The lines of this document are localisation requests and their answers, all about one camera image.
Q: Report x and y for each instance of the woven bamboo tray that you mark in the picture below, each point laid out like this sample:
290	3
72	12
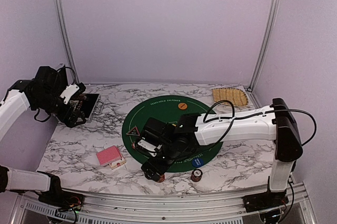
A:
236	96

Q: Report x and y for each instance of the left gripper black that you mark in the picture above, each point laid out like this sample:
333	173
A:
69	122

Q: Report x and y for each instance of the red playing card deck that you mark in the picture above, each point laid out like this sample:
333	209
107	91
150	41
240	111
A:
108	155

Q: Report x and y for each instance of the aluminium poker case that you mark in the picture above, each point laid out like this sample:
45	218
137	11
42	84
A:
90	104

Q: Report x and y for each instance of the orange big blind button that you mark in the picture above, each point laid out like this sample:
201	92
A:
182	106

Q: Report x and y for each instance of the aluminium front rail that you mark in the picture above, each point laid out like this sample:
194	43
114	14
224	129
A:
222	207

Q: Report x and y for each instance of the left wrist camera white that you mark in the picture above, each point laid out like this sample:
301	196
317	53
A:
69	92

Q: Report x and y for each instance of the orange poker chip stack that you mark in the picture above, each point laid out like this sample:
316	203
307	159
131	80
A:
161	178

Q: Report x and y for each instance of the left aluminium frame post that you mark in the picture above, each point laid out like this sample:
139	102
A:
65	38

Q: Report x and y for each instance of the aluminium frame post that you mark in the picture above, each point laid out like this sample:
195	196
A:
65	38
271	19

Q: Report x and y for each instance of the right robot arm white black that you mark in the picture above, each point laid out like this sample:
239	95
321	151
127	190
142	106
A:
274	123

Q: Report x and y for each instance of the triangular all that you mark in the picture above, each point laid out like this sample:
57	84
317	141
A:
133	132

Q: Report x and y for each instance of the blue small blind button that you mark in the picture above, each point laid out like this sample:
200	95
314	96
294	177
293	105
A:
197	162

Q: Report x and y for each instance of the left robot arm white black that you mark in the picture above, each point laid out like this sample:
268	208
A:
50	91

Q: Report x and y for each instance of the right aluminium frame post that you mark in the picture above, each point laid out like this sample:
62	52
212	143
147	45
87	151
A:
271	19

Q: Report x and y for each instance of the playing card box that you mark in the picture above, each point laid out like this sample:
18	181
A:
117	163

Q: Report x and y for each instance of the round green poker mat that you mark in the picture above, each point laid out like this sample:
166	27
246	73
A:
160	122

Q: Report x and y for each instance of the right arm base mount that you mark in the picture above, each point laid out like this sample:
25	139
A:
264	200

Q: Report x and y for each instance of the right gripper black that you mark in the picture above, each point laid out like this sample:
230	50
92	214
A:
160	169

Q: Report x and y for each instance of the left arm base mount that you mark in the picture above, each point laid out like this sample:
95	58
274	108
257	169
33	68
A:
57	197

